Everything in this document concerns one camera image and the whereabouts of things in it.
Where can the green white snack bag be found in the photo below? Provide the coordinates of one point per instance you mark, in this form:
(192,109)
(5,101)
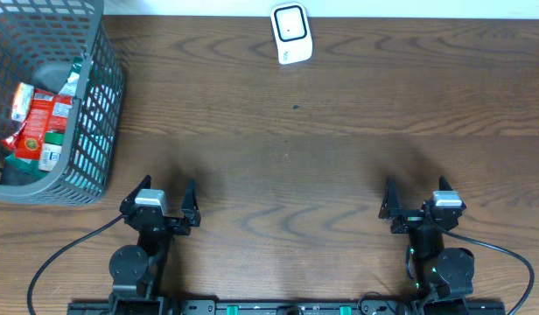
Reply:
(71,83)

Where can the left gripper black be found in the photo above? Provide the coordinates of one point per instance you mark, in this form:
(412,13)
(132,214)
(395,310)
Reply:
(139,211)

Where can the red snack packet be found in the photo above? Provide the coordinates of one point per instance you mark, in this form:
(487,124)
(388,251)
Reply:
(46,123)

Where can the orange white small packet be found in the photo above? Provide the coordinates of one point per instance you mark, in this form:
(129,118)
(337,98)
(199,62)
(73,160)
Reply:
(21,102)

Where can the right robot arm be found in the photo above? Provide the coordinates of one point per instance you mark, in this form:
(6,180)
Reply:
(444,276)

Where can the green-lid white jar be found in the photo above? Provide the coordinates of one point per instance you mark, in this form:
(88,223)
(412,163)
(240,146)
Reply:
(51,151)

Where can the grey plastic mesh basket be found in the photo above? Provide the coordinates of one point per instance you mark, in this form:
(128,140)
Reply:
(39,40)

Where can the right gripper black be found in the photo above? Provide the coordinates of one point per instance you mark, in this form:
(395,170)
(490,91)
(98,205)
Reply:
(390,210)

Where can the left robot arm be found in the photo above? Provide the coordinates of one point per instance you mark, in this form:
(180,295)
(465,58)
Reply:
(137,270)

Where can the small red wrapper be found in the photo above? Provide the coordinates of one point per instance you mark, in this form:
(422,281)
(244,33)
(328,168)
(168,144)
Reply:
(10,143)

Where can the white barcode scanner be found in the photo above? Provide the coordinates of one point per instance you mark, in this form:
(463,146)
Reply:
(292,33)

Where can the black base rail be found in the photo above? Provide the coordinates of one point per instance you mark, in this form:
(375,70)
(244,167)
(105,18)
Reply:
(210,307)

